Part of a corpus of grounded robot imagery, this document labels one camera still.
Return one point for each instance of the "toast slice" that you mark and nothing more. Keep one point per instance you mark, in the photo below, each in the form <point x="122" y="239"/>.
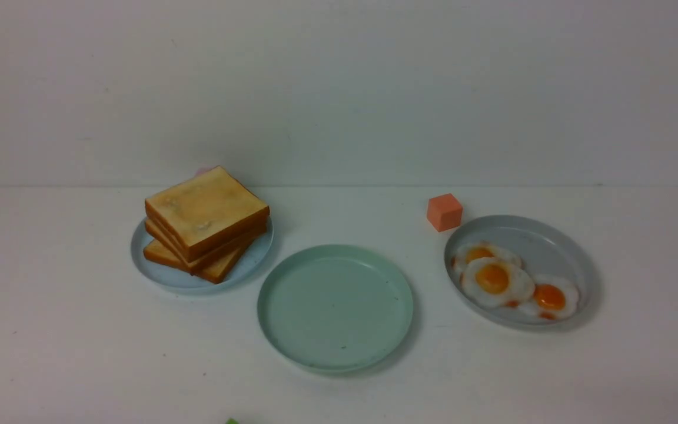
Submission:
<point x="159" y="235"/>
<point x="215" y="272"/>
<point x="199" y="212"/>
<point x="198" y="264"/>

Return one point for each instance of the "fried egg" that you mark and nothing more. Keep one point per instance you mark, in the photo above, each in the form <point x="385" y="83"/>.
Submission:
<point x="471" y="251"/>
<point x="554" y="298"/>
<point x="491" y="283"/>

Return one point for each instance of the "green centre plate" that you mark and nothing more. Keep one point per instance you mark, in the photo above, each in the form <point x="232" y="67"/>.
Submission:
<point x="335" y="308"/>

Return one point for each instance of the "light blue bread plate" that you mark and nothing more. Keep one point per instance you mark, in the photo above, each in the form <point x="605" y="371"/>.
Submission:
<point x="183" y="283"/>

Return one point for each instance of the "orange cube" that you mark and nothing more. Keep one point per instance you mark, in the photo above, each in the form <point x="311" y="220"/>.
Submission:
<point x="444" y="212"/>

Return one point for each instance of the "pink cube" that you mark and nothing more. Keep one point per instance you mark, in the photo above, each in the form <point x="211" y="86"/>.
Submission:
<point x="203" y="170"/>

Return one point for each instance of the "grey egg plate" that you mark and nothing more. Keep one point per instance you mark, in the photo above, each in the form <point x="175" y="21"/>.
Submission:
<point x="544" y="250"/>

